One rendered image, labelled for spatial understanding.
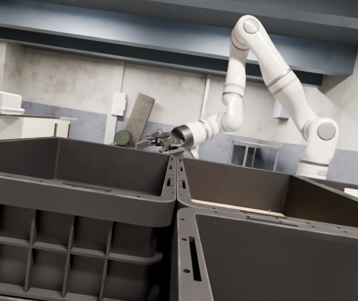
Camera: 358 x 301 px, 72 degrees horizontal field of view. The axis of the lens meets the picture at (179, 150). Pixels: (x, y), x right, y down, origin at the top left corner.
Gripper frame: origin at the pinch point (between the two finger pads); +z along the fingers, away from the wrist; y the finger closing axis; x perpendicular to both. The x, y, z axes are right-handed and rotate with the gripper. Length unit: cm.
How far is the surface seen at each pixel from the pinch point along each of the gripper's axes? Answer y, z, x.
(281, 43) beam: -206, -359, 51
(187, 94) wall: -520, -412, 269
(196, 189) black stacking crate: 17.9, -4.3, 2.4
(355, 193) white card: 41, -37, 2
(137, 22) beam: -369, -180, 35
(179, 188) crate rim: 34.4, 13.2, -21.6
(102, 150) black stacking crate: 0.9, 12.0, -5.3
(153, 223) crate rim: 38.0, 18.5, -23.1
